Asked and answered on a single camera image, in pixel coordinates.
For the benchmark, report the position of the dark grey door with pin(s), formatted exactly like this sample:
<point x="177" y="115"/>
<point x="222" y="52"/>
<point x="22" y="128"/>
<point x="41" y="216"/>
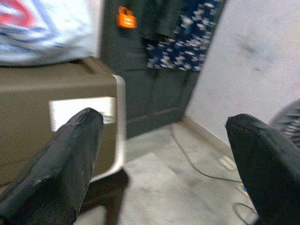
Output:
<point x="152" y="93"/>

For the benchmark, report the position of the white bag red blue print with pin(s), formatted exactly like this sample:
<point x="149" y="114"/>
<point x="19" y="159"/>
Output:
<point x="47" y="30"/>

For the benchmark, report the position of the navy floral garment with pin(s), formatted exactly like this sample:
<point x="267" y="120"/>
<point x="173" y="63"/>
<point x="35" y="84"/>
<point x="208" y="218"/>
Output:
<point x="187" y="42"/>

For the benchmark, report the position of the brown storage box white trim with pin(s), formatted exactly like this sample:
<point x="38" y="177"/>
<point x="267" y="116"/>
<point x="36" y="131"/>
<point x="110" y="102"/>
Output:
<point x="35" y="82"/>

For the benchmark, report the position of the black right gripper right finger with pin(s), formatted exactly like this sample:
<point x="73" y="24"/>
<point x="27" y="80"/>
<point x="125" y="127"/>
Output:
<point x="269" y="164"/>

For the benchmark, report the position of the dark hanging garment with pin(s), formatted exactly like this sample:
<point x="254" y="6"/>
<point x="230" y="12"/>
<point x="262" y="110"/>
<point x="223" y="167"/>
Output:
<point x="161" y="18"/>

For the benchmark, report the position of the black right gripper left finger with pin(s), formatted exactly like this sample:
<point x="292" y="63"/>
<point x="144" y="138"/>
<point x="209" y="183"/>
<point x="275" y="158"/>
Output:
<point x="58" y="164"/>

